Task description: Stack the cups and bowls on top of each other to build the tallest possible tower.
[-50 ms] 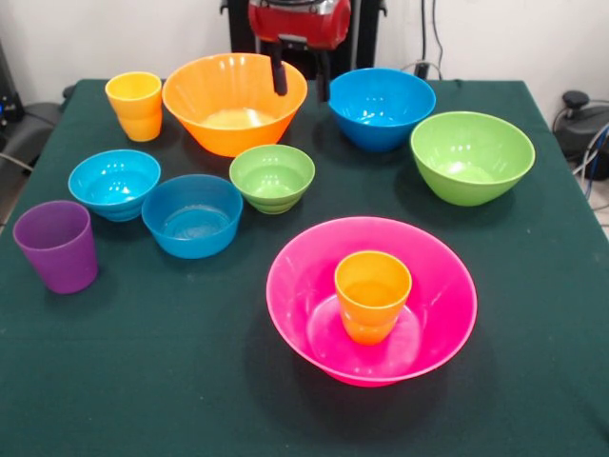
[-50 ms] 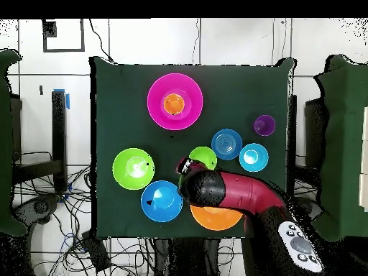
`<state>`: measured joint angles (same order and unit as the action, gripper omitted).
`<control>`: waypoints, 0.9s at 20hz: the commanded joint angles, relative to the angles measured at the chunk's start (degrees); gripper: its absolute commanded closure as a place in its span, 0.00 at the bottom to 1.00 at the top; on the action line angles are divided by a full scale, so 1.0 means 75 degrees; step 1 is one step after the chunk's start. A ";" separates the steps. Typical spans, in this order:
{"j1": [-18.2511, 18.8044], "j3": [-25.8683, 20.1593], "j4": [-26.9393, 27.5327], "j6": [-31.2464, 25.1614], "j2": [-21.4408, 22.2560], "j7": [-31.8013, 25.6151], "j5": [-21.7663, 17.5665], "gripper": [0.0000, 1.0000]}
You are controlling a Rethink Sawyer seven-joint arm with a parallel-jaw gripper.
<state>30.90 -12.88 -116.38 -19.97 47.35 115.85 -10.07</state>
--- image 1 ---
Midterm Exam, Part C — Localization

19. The purple cup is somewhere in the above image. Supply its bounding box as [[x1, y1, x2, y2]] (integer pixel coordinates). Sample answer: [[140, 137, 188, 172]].
[[12, 200, 99, 295]]

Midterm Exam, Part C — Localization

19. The large green bowl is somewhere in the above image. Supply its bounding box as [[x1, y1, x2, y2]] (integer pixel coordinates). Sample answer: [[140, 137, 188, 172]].
[[410, 110, 537, 208]]

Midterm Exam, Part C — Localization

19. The medium blue bowl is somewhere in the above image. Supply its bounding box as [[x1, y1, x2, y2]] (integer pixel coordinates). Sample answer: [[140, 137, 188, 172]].
[[327, 68, 438, 153]]

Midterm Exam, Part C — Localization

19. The large pink bowl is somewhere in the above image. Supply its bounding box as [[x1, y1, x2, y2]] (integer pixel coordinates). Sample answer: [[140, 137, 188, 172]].
[[265, 216, 479, 387]]

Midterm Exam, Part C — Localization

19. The black hanging cable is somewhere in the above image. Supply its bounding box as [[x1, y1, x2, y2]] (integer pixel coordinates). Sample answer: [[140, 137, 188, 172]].
[[420, 0, 445, 80]]

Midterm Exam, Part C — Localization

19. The small light blue bowl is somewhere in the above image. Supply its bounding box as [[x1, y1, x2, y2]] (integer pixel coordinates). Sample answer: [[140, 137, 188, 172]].
[[68, 149, 162, 223]]

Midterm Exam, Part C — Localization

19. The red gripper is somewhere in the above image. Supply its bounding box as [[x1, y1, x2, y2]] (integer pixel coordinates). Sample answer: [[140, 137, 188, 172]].
[[246, 0, 352, 104]]

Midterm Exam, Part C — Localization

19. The yellow cup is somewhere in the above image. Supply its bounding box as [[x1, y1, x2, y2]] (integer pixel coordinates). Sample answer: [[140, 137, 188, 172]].
[[104, 70, 164, 143]]

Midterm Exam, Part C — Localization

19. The dark green tablecloth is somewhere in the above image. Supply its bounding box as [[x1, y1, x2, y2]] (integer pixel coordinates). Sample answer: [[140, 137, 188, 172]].
[[0, 78, 609, 457]]

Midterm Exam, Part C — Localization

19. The large orange bowl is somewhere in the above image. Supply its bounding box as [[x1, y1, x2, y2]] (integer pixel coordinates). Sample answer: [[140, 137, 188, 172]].
[[161, 52, 309, 158]]

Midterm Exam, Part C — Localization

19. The orange cup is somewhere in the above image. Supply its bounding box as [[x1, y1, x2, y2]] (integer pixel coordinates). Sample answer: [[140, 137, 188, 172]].
[[334, 250, 413, 347]]

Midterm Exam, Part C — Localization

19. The small green bowl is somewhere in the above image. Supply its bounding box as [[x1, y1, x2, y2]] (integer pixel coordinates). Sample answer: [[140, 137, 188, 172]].
[[228, 144, 316, 215]]

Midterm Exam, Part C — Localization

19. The dark blue bowl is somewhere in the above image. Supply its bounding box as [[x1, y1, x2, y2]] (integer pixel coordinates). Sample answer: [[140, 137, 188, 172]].
[[141, 173, 245, 261]]

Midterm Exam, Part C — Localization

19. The black computer tower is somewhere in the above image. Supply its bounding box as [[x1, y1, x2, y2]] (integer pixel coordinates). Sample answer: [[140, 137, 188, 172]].
[[0, 40, 25, 126]]

